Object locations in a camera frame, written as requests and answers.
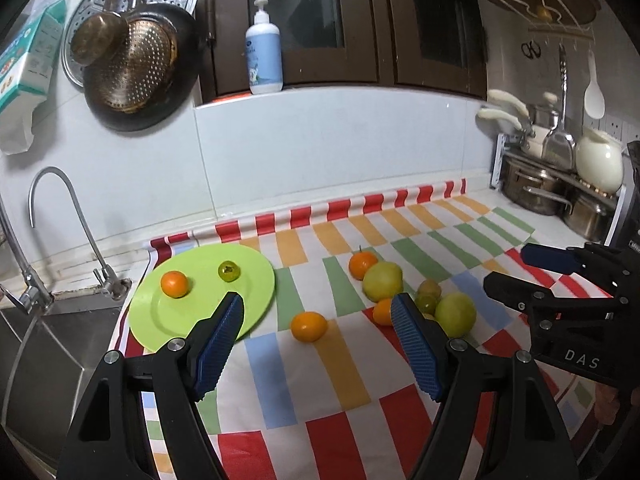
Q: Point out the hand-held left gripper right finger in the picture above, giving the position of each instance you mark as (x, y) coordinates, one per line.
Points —
(415, 345)

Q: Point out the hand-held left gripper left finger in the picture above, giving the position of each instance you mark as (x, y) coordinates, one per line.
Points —
(220, 340)

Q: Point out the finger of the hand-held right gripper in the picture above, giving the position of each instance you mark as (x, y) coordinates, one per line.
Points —
(505, 290)
(545, 257)

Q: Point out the small green fruit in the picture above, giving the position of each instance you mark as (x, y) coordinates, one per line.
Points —
(229, 271)
(426, 304)

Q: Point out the orange tangerine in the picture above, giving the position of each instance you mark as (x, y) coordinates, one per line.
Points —
(309, 326)
(383, 312)
(174, 284)
(362, 265)

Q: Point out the green apple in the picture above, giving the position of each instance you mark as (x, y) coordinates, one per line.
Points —
(456, 314)

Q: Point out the small brownish-green fruit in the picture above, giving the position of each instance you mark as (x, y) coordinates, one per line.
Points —
(430, 287)

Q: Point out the yellow-green apple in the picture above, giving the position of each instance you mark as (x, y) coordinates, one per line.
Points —
(382, 281)

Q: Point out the lime green plate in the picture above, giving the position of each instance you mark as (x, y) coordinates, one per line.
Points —
(200, 265)

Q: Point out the person's right hand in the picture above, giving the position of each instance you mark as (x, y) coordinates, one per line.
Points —
(607, 405)

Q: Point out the colourful striped table cloth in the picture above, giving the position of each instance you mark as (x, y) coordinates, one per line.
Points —
(300, 385)

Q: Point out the white ceramic jug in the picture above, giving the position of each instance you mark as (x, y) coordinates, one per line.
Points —
(597, 165)

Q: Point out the steel spatula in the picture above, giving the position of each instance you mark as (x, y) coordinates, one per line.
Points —
(557, 147)

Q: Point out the thin gooseneck steel faucet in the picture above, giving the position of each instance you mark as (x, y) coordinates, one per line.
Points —
(114, 285)

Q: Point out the stainless steel sink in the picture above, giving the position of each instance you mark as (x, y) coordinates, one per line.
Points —
(60, 350)

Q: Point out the white rice paddle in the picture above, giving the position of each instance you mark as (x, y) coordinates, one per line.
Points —
(594, 97)

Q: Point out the large steel kitchen faucet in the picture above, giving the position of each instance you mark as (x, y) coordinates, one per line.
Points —
(32, 290)

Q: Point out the black scissors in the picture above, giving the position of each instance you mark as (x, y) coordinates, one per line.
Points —
(530, 50)

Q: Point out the black frying pan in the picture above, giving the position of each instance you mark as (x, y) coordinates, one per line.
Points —
(187, 75)

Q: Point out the perforated copper strainer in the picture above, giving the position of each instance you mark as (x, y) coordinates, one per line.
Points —
(140, 65)

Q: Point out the white pump soap bottle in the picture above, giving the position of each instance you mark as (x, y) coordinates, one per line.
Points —
(264, 55)

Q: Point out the brass ladle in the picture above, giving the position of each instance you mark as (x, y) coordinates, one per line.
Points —
(95, 37)

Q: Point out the tissue box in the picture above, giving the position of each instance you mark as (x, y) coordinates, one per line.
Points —
(30, 55)

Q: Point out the dark brown window frame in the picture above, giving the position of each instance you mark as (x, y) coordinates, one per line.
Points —
(370, 35)

